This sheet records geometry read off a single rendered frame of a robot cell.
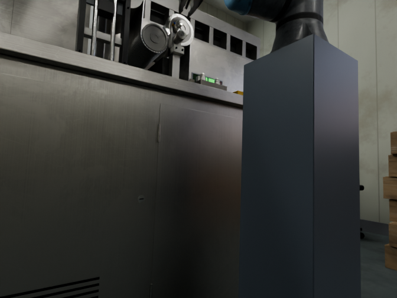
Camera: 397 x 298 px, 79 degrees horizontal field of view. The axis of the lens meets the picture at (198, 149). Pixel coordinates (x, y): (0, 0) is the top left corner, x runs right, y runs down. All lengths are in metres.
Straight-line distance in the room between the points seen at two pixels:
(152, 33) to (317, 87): 0.80
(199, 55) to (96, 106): 1.09
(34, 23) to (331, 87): 1.25
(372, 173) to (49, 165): 3.03
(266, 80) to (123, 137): 0.42
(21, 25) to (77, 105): 0.76
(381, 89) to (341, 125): 2.70
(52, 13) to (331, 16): 3.29
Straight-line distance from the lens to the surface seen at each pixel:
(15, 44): 0.72
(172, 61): 1.12
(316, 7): 0.74
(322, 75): 0.59
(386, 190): 2.13
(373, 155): 3.24
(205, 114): 0.87
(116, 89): 0.75
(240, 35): 2.01
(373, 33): 3.58
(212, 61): 1.75
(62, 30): 1.43
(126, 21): 0.99
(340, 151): 0.62
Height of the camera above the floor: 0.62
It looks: 4 degrees up
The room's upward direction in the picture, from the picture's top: 2 degrees clockwise
